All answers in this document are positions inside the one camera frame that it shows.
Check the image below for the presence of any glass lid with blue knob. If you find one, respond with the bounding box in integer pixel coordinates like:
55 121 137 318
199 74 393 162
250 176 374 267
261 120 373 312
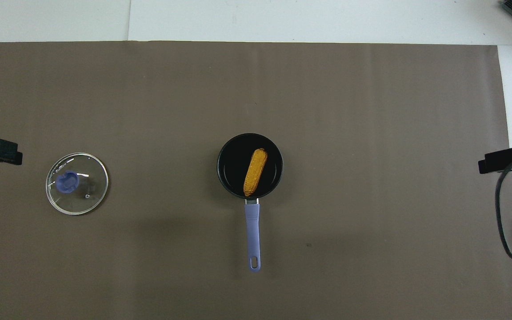
45 152 109 216

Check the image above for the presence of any yellow corn cob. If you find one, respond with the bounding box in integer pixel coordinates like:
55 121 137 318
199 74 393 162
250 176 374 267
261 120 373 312
243 148 268 197

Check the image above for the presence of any dark blue saucepan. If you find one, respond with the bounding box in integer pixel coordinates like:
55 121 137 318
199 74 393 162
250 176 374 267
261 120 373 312
217 133 284 272

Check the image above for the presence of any brown table mat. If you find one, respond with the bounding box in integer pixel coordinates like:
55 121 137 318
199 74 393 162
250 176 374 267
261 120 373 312
0 41 512 320

